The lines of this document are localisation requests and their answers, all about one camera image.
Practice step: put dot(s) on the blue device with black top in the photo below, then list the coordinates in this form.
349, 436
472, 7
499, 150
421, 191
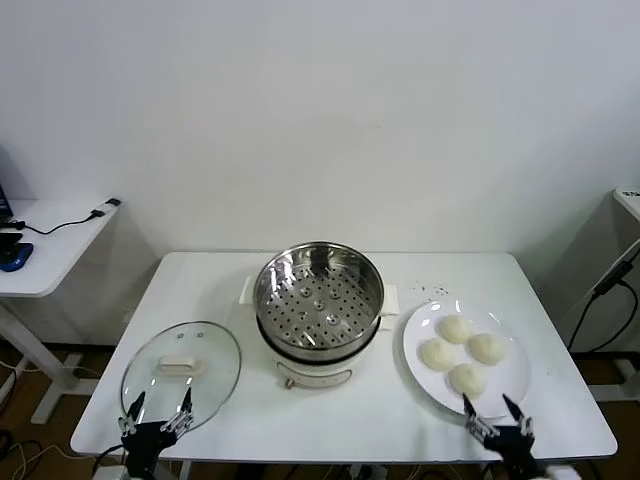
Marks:
17, 255

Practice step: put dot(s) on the stainless steel steamer basket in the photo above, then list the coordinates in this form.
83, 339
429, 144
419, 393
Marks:
325, 320

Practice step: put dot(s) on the dark monitor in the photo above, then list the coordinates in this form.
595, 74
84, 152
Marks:
4, 200

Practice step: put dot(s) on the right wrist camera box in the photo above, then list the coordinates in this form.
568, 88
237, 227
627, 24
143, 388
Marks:
560, 472

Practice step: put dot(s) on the white round plate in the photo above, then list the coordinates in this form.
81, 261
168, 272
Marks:
505, 380

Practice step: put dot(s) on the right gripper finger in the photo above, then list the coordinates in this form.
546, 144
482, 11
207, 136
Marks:
515, 411
470, 407

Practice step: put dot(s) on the glass pot lid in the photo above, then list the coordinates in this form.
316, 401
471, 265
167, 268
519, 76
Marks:
210, 360

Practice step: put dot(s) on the white steamed baozi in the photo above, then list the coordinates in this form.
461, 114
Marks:
466, 380
455, 329
484, 347
437, 354

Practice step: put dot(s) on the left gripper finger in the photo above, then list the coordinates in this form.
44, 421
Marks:
135, 407
186, 402

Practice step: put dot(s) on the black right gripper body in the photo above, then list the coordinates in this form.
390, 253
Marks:
510, 445

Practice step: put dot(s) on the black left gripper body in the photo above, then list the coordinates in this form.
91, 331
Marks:
145, 440

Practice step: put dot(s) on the white cabinet with label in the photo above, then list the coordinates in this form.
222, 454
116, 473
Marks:
627, 200

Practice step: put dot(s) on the white electric cooking pot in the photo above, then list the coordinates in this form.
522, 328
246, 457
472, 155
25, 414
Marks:
320, 372

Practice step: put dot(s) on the white side desk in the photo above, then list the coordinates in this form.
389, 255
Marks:
50, 250

